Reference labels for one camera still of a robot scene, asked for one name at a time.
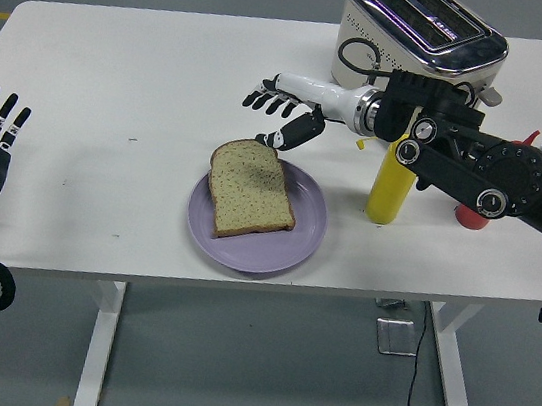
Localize red squeeze bottle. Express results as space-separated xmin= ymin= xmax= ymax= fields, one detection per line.
xmin=451 ymin=120 xmax=542 ymax=238

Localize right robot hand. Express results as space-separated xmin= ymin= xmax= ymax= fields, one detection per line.
xmin=236 ymin=66 xmax=366 ymax=162

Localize white table leg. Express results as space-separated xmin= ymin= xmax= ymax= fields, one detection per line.
xmin=413 ymin=296 xmax=494 ymax=406
xmin=71 ymin=276 xmax=129 ymax=406

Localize black floor cable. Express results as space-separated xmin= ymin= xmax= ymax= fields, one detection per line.
xmin=401 ymin=299 xmax=433 ymax=406

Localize cream and chrome toaster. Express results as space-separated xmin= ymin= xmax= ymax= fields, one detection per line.
xmin=327 ymin=0 xmax=518 ymax=118

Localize yellow squeeze bottle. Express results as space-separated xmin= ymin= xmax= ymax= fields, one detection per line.
xmin=344 ymin=128 xmax=423 ymax=230

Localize square metal floor plate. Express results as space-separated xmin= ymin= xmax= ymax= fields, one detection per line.
xmin=372 ymin=315 xmax=423 ymax=360

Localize small grey floor fitting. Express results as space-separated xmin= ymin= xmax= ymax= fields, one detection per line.
xmin=374 ymin=296 xmax=411 ymax=313

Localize purple plate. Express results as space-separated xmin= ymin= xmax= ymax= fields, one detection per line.
xmin=179 ymin=147 xmax=337 ymax=285

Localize grey toaster lever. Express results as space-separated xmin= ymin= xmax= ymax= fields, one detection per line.
xmin=479 ymin=84 xmax=505 ymax=108

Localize brown bread slice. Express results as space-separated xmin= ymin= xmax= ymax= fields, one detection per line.
xmin=199 ymin=134 xmax=307 ymax=250

